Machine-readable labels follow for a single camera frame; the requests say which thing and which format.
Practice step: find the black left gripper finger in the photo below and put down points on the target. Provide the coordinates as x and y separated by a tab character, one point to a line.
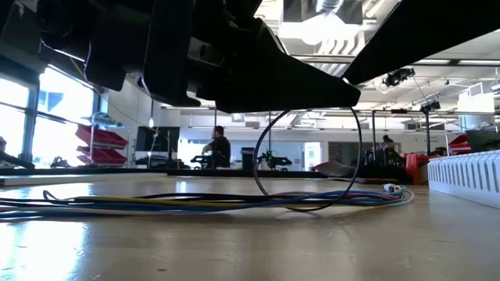
281	89

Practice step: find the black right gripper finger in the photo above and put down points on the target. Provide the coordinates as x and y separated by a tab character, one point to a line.
429	27

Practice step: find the long ceiling light strip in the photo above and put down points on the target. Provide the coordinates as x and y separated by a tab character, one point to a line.
468	62

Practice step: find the person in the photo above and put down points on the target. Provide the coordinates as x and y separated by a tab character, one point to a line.
219	150
387	146

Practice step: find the grey glove with red cuff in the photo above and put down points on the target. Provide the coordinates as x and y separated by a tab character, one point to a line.
332	168

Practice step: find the black monitor screen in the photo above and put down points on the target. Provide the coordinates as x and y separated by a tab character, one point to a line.
156	140

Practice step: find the red plastic bin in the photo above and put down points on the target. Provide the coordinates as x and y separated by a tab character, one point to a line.
459	145

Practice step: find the red storage bin rack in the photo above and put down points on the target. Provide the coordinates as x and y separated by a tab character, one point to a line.
101	140

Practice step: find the black ceiling-hung camera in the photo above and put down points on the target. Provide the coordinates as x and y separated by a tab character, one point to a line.
398	76
429	105

